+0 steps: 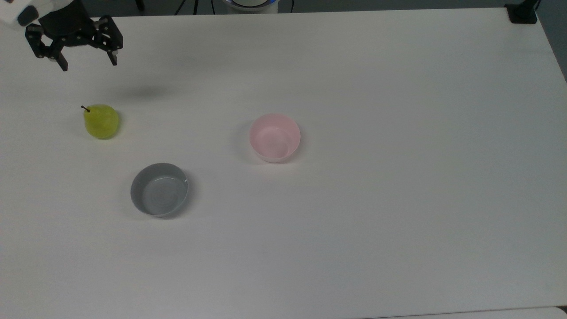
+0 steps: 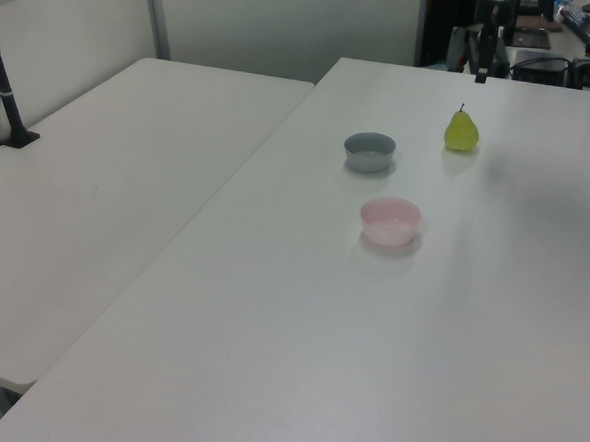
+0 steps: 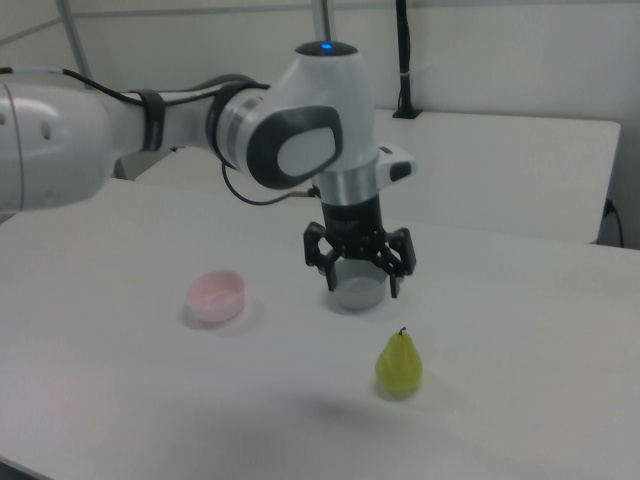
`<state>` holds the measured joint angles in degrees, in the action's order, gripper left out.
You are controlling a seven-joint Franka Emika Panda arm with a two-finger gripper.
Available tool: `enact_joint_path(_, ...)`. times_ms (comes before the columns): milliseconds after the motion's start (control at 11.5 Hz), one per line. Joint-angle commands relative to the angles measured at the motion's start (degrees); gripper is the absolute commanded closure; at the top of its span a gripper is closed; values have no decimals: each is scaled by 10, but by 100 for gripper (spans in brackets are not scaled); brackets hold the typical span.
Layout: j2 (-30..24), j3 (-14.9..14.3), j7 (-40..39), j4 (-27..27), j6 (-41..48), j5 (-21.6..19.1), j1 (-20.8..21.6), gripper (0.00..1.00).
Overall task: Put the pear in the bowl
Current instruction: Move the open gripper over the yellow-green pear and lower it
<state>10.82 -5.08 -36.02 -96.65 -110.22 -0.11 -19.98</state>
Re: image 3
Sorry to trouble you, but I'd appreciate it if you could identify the black wall cable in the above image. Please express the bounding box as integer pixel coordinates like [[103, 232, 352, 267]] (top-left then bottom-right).
[[601, 197, 626, 248]]

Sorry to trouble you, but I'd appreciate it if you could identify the white side table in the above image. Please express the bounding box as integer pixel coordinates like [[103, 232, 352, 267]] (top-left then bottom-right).
[[133, 107, 622, 245]]

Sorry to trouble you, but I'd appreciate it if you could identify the grey bowl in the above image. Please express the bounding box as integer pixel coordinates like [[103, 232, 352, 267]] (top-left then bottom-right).
[[331, 260, 391, 309]]

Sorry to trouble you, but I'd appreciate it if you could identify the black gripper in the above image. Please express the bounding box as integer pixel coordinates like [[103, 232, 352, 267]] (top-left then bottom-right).
[[301, 192, 417, 300]]

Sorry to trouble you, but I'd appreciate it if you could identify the yellow-green ball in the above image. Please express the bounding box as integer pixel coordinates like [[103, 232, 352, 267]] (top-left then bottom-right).
[[374, 326, 424, 399]]

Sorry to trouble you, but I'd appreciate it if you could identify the black cable strap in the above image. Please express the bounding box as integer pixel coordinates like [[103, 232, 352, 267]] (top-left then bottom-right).
[[134, 88, 168, 153]]

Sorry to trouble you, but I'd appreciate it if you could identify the aluminium frame post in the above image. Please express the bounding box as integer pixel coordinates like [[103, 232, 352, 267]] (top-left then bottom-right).
[[309, 0, 335, 45]]

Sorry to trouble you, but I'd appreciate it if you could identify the pink bowl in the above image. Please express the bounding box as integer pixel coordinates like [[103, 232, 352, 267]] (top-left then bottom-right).
[[185, 269, 247, 323]]

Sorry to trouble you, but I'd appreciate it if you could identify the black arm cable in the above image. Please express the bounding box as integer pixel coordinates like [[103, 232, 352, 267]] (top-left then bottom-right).
[[0, 66, 324, 207]]

